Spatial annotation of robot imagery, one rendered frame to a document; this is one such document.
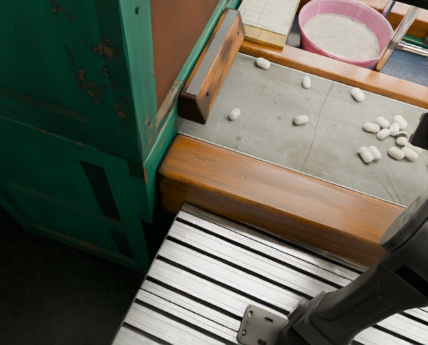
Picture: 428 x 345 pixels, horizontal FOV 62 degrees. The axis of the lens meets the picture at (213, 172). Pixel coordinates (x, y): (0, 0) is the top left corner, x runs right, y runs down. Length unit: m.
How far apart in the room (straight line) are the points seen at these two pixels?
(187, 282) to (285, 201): 0.24
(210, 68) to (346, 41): 0.49
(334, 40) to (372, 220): 0.57
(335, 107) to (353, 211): 0.29
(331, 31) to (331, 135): 0.38
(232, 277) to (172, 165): 0.25
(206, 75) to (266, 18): 0.36
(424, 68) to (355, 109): 0.38
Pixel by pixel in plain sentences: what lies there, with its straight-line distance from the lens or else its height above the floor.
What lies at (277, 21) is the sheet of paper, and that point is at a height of 0.78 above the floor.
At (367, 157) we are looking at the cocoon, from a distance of 0.84.
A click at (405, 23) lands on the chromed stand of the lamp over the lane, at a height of 0.90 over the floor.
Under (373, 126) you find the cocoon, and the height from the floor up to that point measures 0.76.
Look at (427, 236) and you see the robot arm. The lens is 0.39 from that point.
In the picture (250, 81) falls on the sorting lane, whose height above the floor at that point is 0.74.
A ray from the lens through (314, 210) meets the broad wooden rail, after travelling 0.72.
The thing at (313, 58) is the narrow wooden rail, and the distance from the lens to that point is 0.99.
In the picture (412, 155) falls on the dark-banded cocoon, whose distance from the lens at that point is 0.90.
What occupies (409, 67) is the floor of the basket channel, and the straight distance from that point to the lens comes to 1.25.
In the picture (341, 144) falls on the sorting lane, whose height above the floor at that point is 0.74.
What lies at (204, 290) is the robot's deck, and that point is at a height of 0.67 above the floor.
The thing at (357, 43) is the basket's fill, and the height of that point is 0.73.
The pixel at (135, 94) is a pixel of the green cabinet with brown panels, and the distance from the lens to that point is 0.49.
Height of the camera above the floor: 1.37
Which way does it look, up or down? 59 degrees down
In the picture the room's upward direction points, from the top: 10 degrees clockwise
